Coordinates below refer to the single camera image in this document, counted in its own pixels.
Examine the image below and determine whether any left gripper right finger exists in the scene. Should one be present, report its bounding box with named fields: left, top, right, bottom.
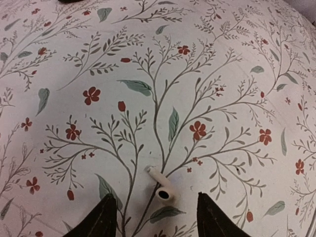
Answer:
left=197, top=192, right=250, bottom=237

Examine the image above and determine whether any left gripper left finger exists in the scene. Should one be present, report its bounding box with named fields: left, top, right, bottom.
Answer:
left=64, top=194, right=117, bottom=237

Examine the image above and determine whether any white stem earbud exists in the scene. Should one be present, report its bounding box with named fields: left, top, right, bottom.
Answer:
left=145, top=165, right=178, bottom=206

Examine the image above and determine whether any black earbud charging case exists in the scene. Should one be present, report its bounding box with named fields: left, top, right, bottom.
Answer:
left=58, top=0, right=83, bottom=4

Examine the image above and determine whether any floral tablecloth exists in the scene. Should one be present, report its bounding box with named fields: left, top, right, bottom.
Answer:
left=0, top=0, right=316, bottom=237

